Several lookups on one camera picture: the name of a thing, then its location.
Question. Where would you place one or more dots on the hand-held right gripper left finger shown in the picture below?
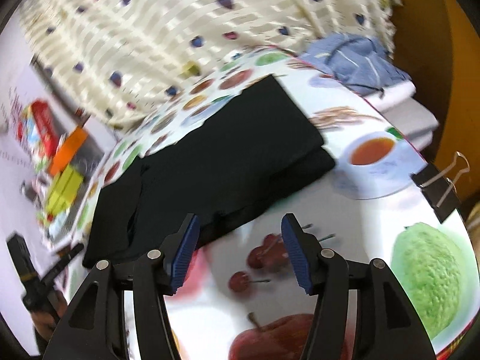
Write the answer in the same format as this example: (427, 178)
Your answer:
(185, 255)

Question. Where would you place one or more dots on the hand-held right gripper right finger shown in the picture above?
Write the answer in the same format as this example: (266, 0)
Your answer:
(296, 258)

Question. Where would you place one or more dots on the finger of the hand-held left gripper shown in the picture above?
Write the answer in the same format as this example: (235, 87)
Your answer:
(62, 264)

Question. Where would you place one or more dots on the black pants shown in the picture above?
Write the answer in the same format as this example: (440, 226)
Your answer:
(232, 150)

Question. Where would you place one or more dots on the yellow cardboard box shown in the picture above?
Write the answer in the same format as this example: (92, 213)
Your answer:
(63, 191)

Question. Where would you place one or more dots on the food print tablecloth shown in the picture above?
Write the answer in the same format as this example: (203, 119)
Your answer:
(375, 232)

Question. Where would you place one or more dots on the red cartoon print box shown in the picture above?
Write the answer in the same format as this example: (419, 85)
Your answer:
(41, 127)

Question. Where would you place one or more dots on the black binder clip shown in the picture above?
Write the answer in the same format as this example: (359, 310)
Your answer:
(437, 191)

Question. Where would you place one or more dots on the white folded cloth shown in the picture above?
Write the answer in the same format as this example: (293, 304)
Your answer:
(408, 116)

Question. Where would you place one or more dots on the blue striped cloth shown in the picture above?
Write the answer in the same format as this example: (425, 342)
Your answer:
(356, 63)

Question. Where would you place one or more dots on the heart print curtain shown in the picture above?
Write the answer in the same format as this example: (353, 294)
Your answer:
(150, 26)

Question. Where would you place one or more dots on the wooden cabinet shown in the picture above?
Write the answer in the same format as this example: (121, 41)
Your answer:
(450, 63)

